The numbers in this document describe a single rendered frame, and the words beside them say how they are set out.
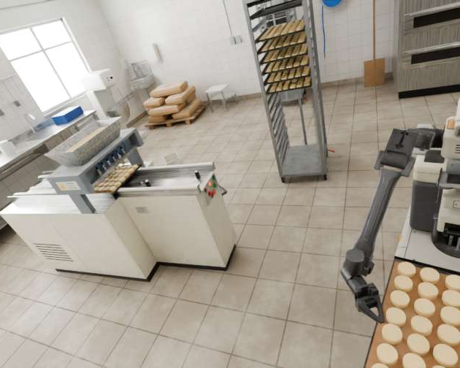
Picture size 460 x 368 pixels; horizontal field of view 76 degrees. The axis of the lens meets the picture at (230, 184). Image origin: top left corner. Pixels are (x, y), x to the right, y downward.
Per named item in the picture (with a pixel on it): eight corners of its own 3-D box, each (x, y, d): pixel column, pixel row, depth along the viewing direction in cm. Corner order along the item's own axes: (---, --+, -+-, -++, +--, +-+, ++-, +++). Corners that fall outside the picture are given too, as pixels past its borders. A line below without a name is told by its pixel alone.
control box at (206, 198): (204, 206, 211) (198, 190, 204) (215, 186, 229) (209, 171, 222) (208, 206, 209) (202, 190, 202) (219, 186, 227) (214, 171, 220)
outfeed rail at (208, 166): (41, 182, 301) (36, 176, 297) (43, 179, 303) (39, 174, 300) (215, 170, 221) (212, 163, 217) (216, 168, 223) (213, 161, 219)
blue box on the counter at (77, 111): (68, 123, 479) (63, 115, 471) (55, 125, 491) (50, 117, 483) (84, 112, 509) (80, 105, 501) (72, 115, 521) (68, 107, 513)
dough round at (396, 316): (395, 330, 83) (395, 326, 82) (382, 315, 88) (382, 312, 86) (409, 322, 84) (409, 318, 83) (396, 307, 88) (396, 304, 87)
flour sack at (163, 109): (149, 118, 596) (146, 111, 588) (158, 109, 628) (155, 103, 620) (179, 113, 568) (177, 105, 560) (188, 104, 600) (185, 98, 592)
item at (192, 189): (17, 199, 279) (12, 193, 276) (20, 197, 281) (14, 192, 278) (200, 194, 199) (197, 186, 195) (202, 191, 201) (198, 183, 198)
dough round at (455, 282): (466, 294, 85) (467, 290, 84) (445, 290, 87) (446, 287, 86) (464, 280, 88) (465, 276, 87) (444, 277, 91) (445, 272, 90)
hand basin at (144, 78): (174, 94, 667) (154, 42, 608) (166, 100, 640) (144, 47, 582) (140, 100, 710) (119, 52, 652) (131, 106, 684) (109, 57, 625)
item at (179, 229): (159, 268, 272) (114, 191, 225) (176, 241, 298) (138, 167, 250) (228, 274, 244) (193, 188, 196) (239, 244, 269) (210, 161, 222)
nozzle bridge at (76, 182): (71, 213, 226) (44, 177, 208) (125, 163, 280) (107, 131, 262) (103, 213, 213) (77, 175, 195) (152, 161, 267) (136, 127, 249)
